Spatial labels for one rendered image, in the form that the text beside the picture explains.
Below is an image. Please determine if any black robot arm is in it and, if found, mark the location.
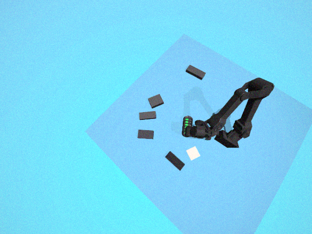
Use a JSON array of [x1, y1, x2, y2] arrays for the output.
[[191, 78, 275, 144]]

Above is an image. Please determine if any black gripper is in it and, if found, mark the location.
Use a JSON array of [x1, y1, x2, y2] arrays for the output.
[[185, 127, 212, 140]]

